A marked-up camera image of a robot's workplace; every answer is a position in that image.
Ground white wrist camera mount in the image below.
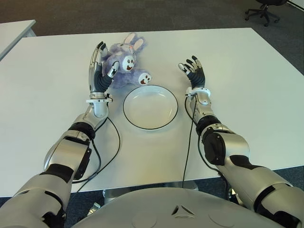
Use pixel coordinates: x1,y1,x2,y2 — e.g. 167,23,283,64
185,87,211,97
85,94,114,104

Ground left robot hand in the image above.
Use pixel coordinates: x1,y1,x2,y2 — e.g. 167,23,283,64
88,41,120,98

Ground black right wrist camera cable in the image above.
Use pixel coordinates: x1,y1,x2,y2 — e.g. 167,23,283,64
181,94,198,189

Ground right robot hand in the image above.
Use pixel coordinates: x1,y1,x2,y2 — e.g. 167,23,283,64
178,55,206,89

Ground black left wrist camera cable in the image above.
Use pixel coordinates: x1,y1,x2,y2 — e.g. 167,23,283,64
76,116,121,193

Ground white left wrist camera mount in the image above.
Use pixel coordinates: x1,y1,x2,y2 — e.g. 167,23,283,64
85,94,114,104

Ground grey side table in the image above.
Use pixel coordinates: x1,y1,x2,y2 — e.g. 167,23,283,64
0,19,37,62

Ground grey robot torso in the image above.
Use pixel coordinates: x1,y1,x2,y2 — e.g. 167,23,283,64
71,187,283,228

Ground silver metal floor bracket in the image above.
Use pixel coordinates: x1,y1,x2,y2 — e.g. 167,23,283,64
88,202,102,216

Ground black forearm cable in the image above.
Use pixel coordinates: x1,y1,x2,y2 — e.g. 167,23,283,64
186,98,222,173
72,139,101,183

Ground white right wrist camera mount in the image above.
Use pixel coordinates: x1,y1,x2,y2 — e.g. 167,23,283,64
185,87,211,97

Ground black office chair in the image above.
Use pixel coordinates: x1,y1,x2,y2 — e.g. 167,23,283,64
244,0,281,27

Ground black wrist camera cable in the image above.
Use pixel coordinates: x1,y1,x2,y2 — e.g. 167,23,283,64
181,94,198,189
76,116,121,193

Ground white plate with black rim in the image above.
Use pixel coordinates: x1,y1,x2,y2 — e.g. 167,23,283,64
123,85,179,131

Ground purple plush bunny doll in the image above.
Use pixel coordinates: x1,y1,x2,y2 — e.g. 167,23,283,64
101,32,153,90

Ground black right forearm cable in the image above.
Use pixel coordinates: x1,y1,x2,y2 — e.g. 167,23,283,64
186,98,222,173

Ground silver table base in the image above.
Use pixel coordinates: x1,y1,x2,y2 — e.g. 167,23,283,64
102,182,199,205

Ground black left forearm cable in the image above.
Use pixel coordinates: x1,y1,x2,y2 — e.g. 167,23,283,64
72,139,101,183

